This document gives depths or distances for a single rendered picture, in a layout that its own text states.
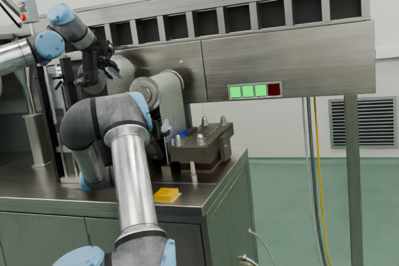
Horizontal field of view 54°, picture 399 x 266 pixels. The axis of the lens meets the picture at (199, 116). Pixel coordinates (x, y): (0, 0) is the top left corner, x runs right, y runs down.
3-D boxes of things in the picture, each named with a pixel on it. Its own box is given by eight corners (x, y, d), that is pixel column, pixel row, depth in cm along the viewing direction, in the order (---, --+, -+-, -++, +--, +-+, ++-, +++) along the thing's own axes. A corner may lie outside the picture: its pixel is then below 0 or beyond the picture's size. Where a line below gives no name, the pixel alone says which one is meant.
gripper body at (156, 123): (162, 117, 155) (148, 124, 144) (165, 138, 157) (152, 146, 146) (145, 117, 158) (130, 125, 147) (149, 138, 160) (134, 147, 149)
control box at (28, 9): (18, 24, 177) (13, 1, 175) (31, 23, 182) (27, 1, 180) (27, 22, 173) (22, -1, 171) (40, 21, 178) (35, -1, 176)
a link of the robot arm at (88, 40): (84, 41, 124) (63, 44, 127) (92, 50, 127) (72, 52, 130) (90, 22, 127) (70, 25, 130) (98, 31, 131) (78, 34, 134)
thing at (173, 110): (165, 146, 165) (158, 104, 161) (186, 131, 186) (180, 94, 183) (165, 146, 165) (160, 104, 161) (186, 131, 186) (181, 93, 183)
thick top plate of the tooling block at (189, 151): (171, 161, 160) (169, 147, 159) (203, 135, 197) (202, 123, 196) (207, 161, 155) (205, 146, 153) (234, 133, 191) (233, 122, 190)
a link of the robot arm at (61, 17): (39, 17, 119) (57, -3, 120) (62, 39, 128) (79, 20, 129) (52, 25, 115) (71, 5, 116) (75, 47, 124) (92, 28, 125)
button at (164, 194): (154, 201, 140) (152, 195, 140) (162, 193, 146) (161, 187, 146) (171, 202, 138) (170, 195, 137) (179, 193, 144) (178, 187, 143)
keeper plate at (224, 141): (221, 161, 171) (218, 138, 169) (227, 154, 180) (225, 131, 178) (227, 161, 170) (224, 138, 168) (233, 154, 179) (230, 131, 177)
